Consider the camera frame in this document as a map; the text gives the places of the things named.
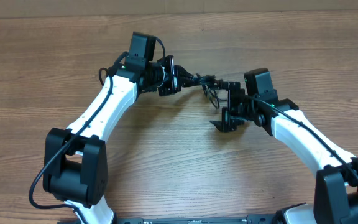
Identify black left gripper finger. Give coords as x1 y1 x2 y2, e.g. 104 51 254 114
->
178 65 194 80
181 79 202 88

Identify black USB cable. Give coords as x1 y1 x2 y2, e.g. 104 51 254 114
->
194 73 226 110

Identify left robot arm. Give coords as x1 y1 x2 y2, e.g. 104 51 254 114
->
29 32 208 223

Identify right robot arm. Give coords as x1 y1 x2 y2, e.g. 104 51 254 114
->
206 68 358 224

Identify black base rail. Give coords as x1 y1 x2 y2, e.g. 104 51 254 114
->
111 214 286 224

